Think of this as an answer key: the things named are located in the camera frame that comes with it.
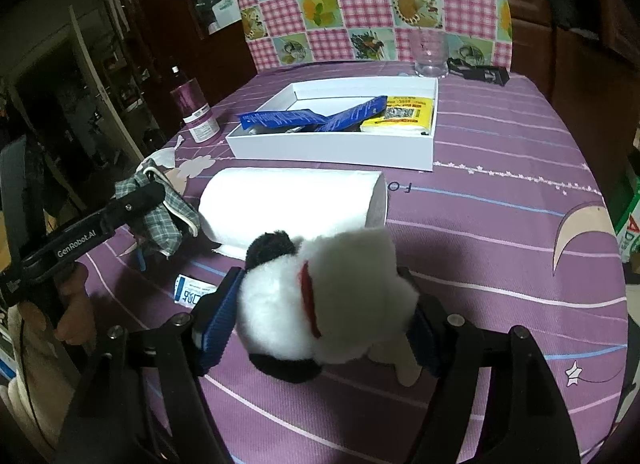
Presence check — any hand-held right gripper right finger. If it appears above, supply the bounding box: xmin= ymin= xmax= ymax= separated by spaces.
xmin=397 ymin=266 xmax=583 ymax=464

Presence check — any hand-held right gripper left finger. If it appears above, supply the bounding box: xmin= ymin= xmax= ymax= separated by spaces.
xmin=55 ymin=266 xmax=248 ymax=464

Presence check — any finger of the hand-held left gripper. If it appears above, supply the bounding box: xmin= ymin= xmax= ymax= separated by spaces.
xmin=106 ymin=183 xmax=167 ymax=225

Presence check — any plaid face mask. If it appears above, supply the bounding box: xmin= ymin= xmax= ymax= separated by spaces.
xmin=114 ymin=167 xmax=202 ymax=259

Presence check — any white and black plush dog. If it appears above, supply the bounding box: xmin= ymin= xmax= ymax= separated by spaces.
xmin=234 ymin=228 xmax=422 ymax=387

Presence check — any blue foil packet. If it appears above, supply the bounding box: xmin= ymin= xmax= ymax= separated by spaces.
xmin=315 ymin=95 xmax=389 ymax=133
xmin=239 ymin=108 xmax=326 ymax=131

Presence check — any white shallow box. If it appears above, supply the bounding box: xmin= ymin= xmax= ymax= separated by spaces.
xmin=225 ymin=76 xmax=440 ymax=173

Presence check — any yellow snack packet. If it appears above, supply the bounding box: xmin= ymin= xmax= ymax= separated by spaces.
xmin=360 ymin=95 xmax=435 ymax=135

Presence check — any person's left hand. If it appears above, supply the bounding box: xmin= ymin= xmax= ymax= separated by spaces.
xmin=20 ymin=261 xmax=98 ymax=355

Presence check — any small white labelled packet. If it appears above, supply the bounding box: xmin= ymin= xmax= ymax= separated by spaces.
xmin=173 ymin=274 xmax=218 ymax=305

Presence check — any purple liquid bottle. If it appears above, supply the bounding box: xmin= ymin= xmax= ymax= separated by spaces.
xmin=169 ymin=65 xmax=221 ymax=143

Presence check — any white tissue roll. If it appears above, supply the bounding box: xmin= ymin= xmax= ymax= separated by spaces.
xmin=198 ymin=166 xmax=389 ymax=261

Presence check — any purple striped tablecloth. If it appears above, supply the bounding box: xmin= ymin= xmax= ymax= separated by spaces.
xmin=82 ymin=60 xmax=628 ymax=464

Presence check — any green and white carton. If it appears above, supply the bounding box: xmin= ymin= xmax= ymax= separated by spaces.
xmin=612 ymin=179 xmax=640 ymax=265

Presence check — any black clip tool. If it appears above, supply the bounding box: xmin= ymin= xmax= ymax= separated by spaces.
xmin=446 ymin=58 xmax=511 ymax=87

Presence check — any clear drinking glass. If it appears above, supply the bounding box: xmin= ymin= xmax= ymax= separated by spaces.
xmin=409 ymin=30 xmax=449 ymax=79

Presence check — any pink checked patchwork cloth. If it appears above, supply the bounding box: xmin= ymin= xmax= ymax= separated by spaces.
xmin=224 ymin=0 xmax=515 ymax=75

